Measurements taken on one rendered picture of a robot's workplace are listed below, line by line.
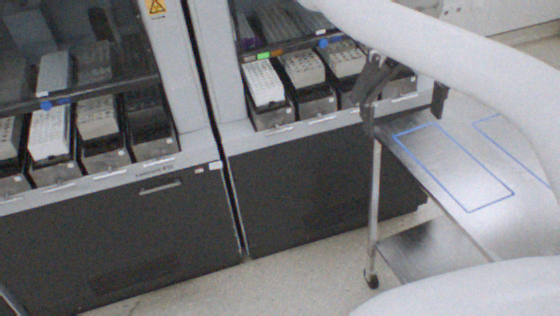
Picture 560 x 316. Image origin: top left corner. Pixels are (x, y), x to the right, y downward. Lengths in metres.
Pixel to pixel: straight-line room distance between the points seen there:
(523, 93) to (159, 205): 1.46
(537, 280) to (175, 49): 1.34
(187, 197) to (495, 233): 1.03
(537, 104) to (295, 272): 1.75
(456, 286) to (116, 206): 1.53
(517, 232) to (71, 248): 1.43
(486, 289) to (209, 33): 1.32
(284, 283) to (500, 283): 1.82
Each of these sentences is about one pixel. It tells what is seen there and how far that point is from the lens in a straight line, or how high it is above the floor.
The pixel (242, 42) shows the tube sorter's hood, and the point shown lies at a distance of 1.56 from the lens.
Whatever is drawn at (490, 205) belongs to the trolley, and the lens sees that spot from 1.32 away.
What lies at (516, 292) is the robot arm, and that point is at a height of 1.49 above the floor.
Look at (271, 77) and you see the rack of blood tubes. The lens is 1.69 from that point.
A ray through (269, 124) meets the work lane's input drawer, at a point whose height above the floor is 0.76.
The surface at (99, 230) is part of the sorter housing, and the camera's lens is 1.86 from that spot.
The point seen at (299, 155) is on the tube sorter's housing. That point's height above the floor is 0.59.
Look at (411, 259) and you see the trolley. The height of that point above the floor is 0.28.
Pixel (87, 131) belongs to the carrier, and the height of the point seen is 0.85.
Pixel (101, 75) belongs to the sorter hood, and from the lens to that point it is 1.57.
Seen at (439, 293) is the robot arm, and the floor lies 1.48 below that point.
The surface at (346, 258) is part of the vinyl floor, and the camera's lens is 2.19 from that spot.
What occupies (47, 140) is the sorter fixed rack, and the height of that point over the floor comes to 0.86.
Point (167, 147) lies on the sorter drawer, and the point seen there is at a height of 0.77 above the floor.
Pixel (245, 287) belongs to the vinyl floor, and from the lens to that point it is 2.14.
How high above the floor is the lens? 1.75
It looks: 41 degrees down
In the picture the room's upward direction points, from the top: 6 degrees counter-clockwise
